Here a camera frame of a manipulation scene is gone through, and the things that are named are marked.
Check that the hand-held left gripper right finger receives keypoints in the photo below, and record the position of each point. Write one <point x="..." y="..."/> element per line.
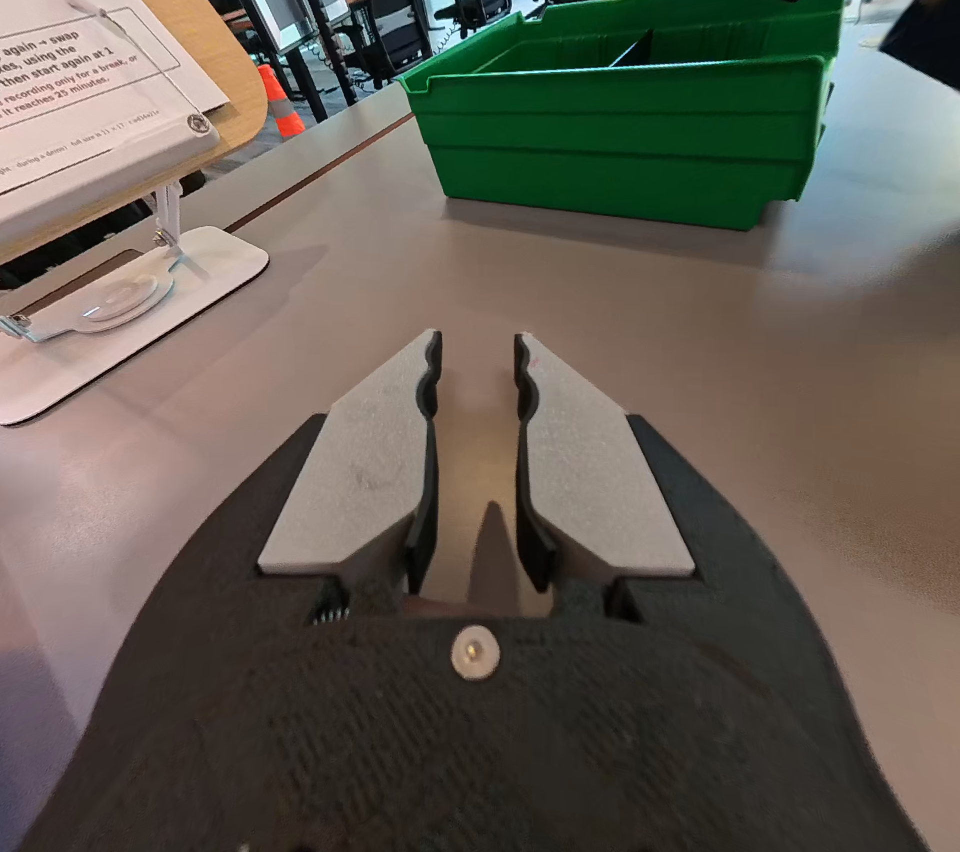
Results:
<point x="600" y="484"/>

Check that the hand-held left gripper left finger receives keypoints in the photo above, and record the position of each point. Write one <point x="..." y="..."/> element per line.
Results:
<point x="352" y="477"/>

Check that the green plastic bin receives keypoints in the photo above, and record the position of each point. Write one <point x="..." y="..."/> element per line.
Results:
<point x="600" y="176"/>

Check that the orange traffic cone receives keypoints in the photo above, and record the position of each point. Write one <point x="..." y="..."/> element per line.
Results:
<point x="283" y="109"/>

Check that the instruction sheet on stand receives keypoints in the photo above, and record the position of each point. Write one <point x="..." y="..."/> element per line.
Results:
<point x="217" y="26"/>

